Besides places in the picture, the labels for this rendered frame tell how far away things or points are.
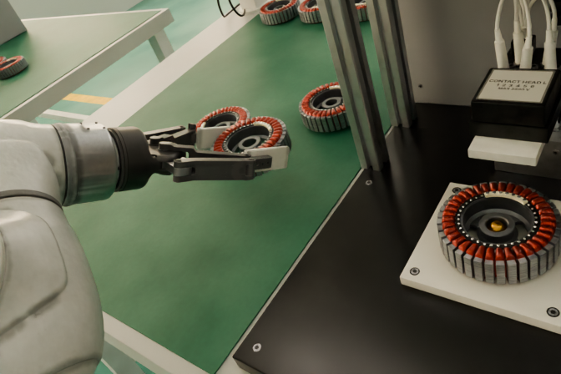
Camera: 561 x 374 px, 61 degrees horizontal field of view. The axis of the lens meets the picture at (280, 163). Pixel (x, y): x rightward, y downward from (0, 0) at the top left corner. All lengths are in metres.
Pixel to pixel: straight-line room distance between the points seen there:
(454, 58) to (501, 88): 0.22
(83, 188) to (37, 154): 0.06
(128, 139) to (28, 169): 0.12
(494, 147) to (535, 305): 0.15
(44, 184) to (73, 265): 0.10
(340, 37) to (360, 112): 0.10
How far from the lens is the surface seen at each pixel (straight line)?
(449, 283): 0.51
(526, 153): 0.49
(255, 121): 0.71
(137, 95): 1.24
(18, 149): 0.51
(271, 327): 0.54
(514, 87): 0.51
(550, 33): 0.54
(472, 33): 0.70
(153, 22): 1.81
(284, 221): 0.66
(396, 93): 0.70
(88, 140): 0.54
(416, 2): 0.70
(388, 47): 0.67
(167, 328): 0.62
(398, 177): 0.65
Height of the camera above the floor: 1.19
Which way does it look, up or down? 35 degrees down
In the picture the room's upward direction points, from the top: 21 degrees counter-clockwise
